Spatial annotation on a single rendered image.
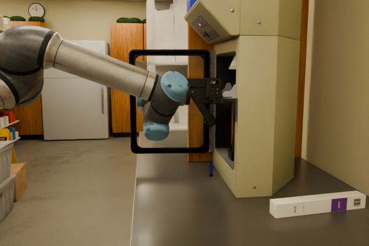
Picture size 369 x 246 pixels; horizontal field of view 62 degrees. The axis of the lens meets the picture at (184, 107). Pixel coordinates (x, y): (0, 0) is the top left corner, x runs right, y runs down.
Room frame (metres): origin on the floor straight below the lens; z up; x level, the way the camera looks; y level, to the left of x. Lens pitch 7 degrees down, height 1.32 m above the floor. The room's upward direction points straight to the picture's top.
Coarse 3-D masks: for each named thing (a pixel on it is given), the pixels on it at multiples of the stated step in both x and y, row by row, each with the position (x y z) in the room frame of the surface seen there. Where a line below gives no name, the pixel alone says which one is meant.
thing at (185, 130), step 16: (144, 64) 1.16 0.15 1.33; (160, 64) 1.16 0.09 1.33; (176, 64) 1.16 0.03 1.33; (192, 64) 1.17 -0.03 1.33; (176, 112) 1.16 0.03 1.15; (192, 112) 1.17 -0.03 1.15; (176, 128) 1.16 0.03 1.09; (192, 128) 1.17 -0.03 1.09; (144, 144) 1.16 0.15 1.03; (160, 144) 1.16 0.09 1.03; (176, 144) 1.16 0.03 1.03; (192, 144) 1.17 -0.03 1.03
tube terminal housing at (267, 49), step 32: (256, 0) 0.87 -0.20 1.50; (288, 0) 0.93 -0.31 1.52; (256, 32) 0.87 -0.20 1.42; (288, 32) 0.94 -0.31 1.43; (256, 64) 0.87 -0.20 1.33; (288, 64) 0.95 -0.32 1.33; (256, 96) 0.87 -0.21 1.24; (288, 96) 0.96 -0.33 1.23; (256, 128) 0.87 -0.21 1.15; (288, 128) 0.97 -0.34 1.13; (224, 160) 1.01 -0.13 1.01; (256, 160) 0.87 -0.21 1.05; (288, 160) 0.98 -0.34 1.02; (256, 192) 0.87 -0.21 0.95
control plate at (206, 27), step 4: (200, 16) 0.96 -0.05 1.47; (196, 20) 1.03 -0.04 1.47; (200, 20) 0.99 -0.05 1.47; (204, 20) 0.95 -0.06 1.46; (192, 24) 1.12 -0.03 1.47; (196, 24) 1.07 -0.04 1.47; (200, 24) 1.03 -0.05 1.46; (204, 24) 0.99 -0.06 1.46; (208, 24) 0.95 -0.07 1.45; (196, 28) 1.12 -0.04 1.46; (200, 28) 1.07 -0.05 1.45; (204, 28) 1.03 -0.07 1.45; (208, 28) 0.99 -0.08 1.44; (212, 28) 0.95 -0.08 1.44; (200, 32) 1.12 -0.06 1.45; (204, 32) 1.07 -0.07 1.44; (212, 32) 0.99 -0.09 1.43; (216, 32) 0.95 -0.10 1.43; (212, 36) 1.03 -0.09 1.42; (216, 36) 0.99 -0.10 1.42; (208, 40) 1.12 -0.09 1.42
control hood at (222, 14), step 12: (204, 0) 0.85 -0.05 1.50; (216, 0) 0.86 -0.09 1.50; (228, 0) 0.86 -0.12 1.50; (240, 0) 0.87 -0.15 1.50; (192, 12) 1.00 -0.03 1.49; (204, 12) 0.89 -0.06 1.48; (216, 12) 0.86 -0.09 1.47; (228, 12) 0.86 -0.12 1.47; (216, 24) 0.89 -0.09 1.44; (228, 24) 0.86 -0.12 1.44; (228, 36) 0.90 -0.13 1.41
